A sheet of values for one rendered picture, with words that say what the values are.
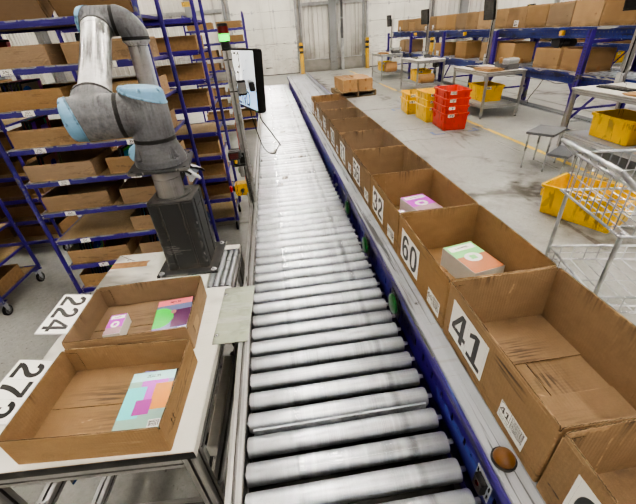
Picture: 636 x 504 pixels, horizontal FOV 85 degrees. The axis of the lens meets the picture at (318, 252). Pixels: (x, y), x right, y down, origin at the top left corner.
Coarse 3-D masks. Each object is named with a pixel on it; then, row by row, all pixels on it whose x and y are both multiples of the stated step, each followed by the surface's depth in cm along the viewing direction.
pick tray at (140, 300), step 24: (120, 288) 131; (144, 288) 132; (168, 288) 134; (192, 288) 135; (96, 312) 127; (120, 312) 131; (144, 312) 130; (192, 312) 116; (72, 336) 112; (96, 336) 121; (120, 336) 107; (144, 336) 109; (168, 336) 110; (192, 336) 113
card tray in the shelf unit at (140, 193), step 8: (128, 184) 237; (136, 184) 250; (144, 184) 251; (152, 184) 251; (120, 192) 222; (128, 192) 223; (136, 192) 224; (144, 192) 224; (152, 192) 225; (128, 200) 226; (136, 200) 226; (144, 200) 227
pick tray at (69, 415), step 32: (64, 352) 105; (96, 352) 105; (128, 352) 106; (160, 352) 107; (192, 352) 106; (64, 384) 103; (96, 384) 104; (128, 384) 103; (32, 416) 91; (64, 416) 95; (96, 416) 95; (32, 448) 82; (64, 448) 83; (96, 448) 84; (128, 448) 85; (160, 448) 85
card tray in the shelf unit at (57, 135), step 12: (60, 120) 224; (12, 132) 198; (24, 132) 198; (36, 132) 199; (48, 132) 200; (60, 132) 200; (24, 144) 202; (36, 144) 202; (48, 144) 203; (60, 144) 204
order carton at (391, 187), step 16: (384, 176) 155; (400, 176) 156; (416, 176) 157; (432, 176) 157; (384, 192) 159; (400, 192) 160; (416, 192) 161; (432, 192) 160; (448, 192) 145; (464, 192) 132; (384, 208) 138; (384, 224) 141
